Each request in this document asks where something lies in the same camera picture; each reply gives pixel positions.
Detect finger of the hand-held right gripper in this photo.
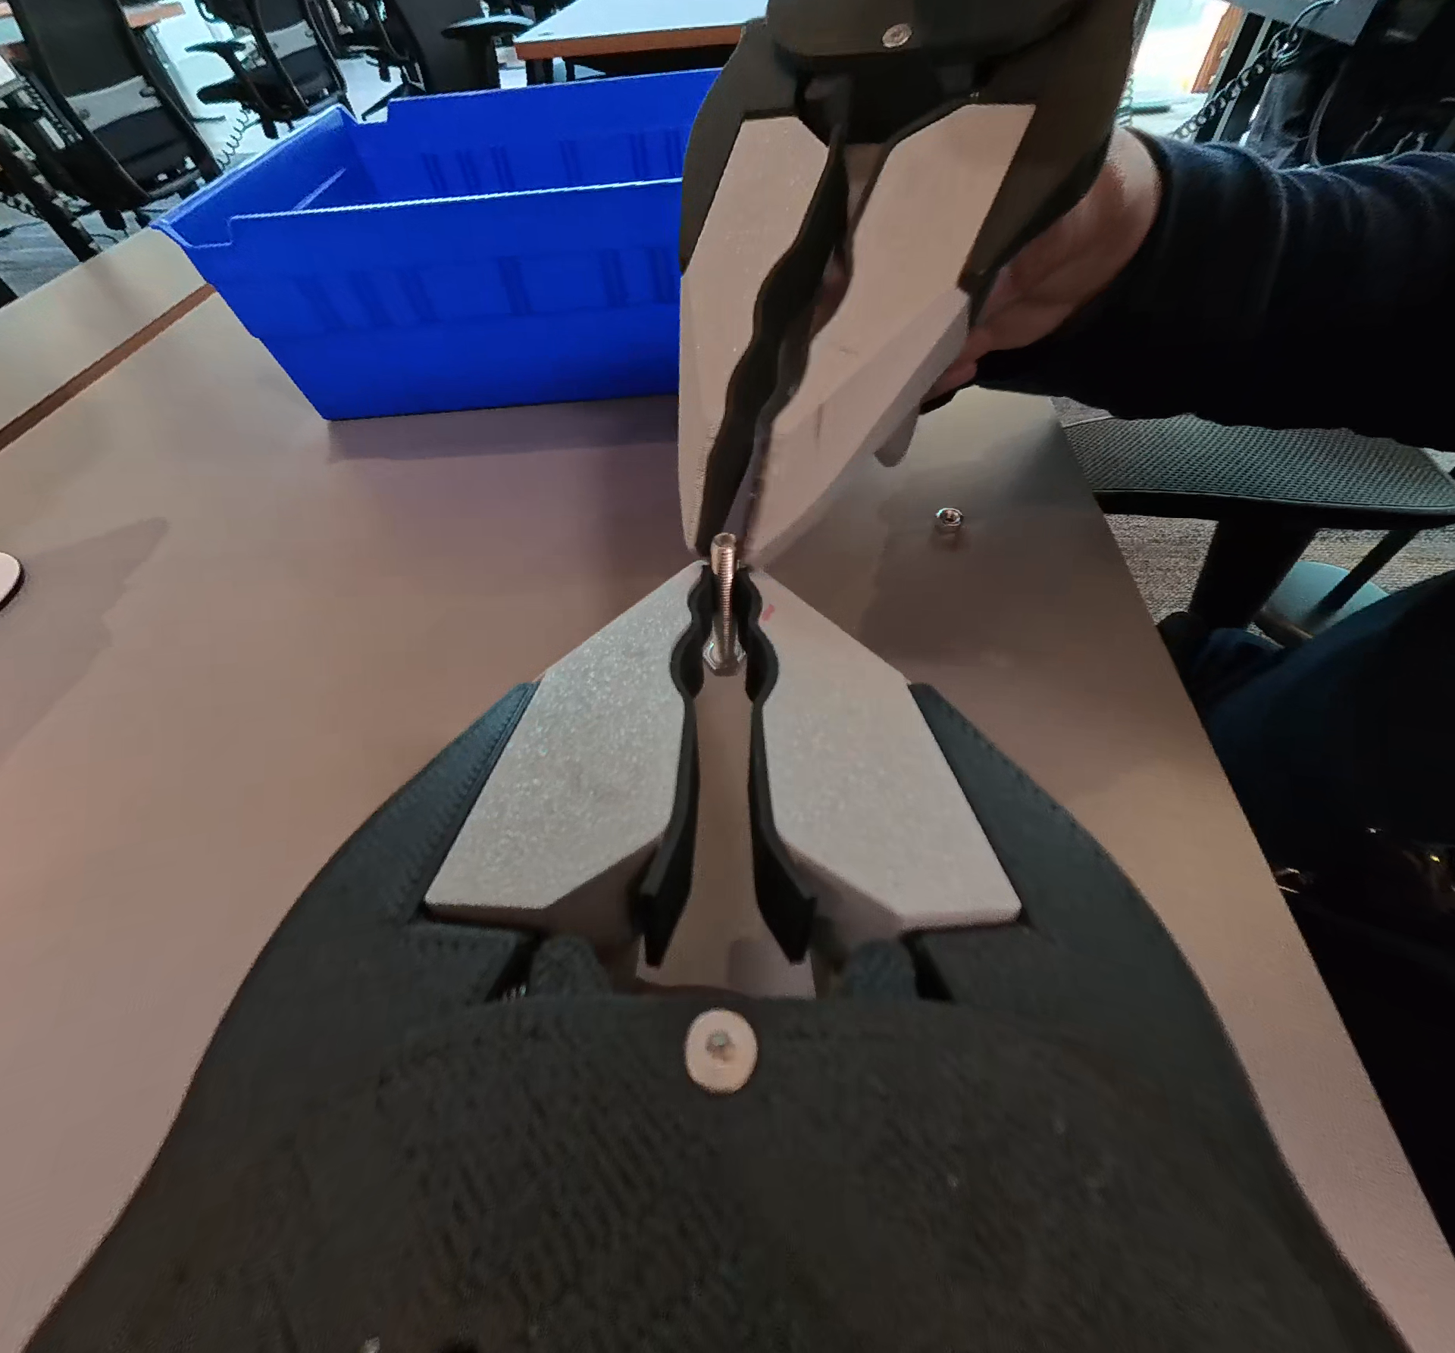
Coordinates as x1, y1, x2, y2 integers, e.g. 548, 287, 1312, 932
743, 101, 1039, 561
675, 117, 845, 550

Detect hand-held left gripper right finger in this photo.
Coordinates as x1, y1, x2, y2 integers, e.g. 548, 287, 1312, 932
747, 567, 1023, 965

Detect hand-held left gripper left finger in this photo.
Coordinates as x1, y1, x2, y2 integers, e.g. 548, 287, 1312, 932
424, 564, 708, 965

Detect steel hex bolt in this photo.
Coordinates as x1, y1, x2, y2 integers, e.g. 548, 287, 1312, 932
705, 533, 746, 655

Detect blue plastic bin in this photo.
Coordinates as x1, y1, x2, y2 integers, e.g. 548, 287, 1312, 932
153, 69, 724, 421

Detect person's right forearm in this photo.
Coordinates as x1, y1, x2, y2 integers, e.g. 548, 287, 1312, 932
972, 131, 1455, 457

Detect person's right hand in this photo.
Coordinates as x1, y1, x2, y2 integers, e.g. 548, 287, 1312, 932
927, 126, 1167, 412

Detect grey mesh office chair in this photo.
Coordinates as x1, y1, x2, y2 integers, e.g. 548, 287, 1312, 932
1062, 415, 1455, 639

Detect row of black office chairs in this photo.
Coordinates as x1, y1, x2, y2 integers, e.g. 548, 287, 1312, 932
0, 0, 683, 242

